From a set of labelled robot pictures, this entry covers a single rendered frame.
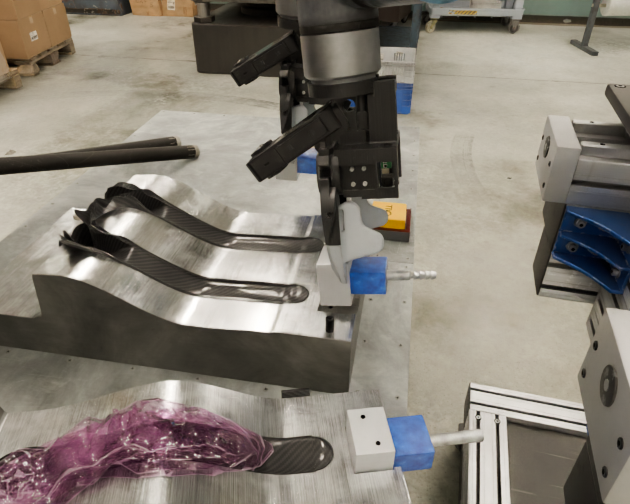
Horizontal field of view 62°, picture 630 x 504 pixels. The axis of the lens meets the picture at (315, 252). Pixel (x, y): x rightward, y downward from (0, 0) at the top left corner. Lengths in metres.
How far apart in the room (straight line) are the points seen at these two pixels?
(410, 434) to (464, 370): 1.30
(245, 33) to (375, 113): 4.12
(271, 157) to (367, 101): 0.11
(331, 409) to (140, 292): 0.26
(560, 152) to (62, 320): 0.71
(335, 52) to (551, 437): 1.15
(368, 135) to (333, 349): 0.24
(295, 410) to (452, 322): 1.46
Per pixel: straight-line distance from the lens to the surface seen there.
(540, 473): 1.38
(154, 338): 0.66
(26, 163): 1.05
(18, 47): 5.19
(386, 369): 0.68
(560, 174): 0.86
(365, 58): 0.51
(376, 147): 0.52
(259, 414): 0.55
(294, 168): 0.85
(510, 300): 2.15
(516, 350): 1.94
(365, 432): 0.51
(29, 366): 0.76
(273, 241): 0.75
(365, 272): 0.58
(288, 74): 0.79
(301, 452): 0.54
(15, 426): 0.60
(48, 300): 0.70
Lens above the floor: 1.29
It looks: 35 degrees down
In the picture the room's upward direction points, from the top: straight up
